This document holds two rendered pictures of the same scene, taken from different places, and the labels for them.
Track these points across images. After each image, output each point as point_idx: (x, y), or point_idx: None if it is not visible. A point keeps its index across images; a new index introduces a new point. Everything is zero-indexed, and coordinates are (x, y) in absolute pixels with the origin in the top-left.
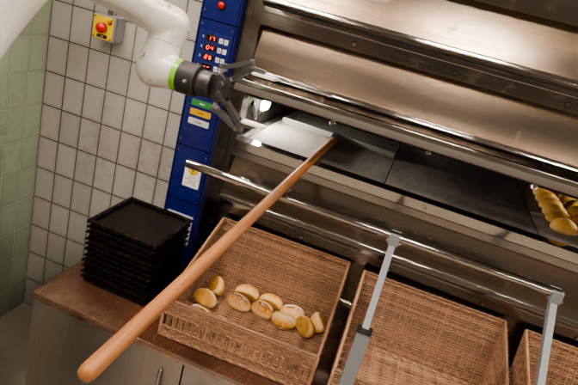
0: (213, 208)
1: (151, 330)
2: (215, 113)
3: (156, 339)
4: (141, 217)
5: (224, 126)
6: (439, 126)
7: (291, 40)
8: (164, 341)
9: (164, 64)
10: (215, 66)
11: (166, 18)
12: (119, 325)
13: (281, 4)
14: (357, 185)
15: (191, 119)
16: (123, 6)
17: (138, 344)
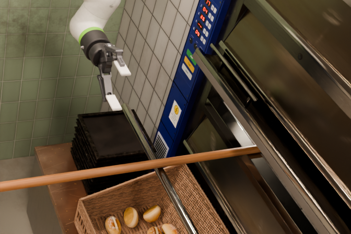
0: (184, 149)
1: (73, 217)
2: (98, 80)
3: (69, 224)
4: (120, 130)
5: (203, 84)
6: (334, 182)
7: (262, 28)
8: (72, 230)
9: (79, 28)
10: (205, 28)
11: None
12: (58, 200)
13: None
14: (270, 195)
15: (183, 66)
16: None
17: (58, 220)
